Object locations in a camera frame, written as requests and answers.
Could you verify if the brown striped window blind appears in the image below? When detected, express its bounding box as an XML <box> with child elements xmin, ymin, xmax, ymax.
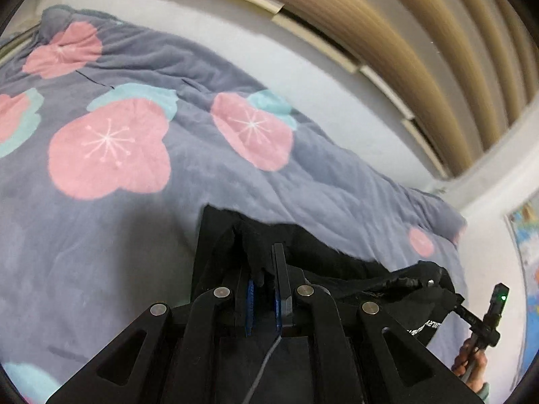
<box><xmin>118</xmin><ymin>0</ymin><xmax>539</xmax><ymax>178</ymax></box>

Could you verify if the grey floral blanket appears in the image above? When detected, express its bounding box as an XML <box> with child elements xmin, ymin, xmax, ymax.
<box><xmin>0</xmin><ymin>4</ymin><xmax>471</xmax><ymax>404</ymax></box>

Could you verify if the wall map poster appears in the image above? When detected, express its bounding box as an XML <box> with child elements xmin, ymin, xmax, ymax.
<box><xmin>504</xmin><ymin>202</ymin><xmax>539</xmax><ymax>392</ymax></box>

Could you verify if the black hooded jacket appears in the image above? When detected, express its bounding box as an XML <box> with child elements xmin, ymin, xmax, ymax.
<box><xmin>191</xmin><ymin>204</ymin><xmax>465</xmax><ymax>348</ymax></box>

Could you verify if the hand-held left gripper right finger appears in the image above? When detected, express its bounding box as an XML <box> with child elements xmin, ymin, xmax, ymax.
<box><xmin>272</xmin><ymin>243</ymin><xmax>461</xmax><ymax>404</ymax></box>

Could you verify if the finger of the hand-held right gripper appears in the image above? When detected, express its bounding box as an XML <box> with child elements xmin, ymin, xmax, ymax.
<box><xmin>452</xmin><ymin>295</ymin><xmax>486</xmax><ymax>331</ymax></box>

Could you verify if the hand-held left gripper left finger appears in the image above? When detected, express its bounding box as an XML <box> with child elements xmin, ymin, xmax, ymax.
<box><xmin>44</xmin><ymin>267</ymin><xmax>258</xmax><ymax>404</ymax></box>

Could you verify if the person's right hand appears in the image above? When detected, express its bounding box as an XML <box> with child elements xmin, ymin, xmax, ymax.
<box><xmin>452</xmin><ymin>339</ymin><xmax>489</xmax><ymax>390</ymax></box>

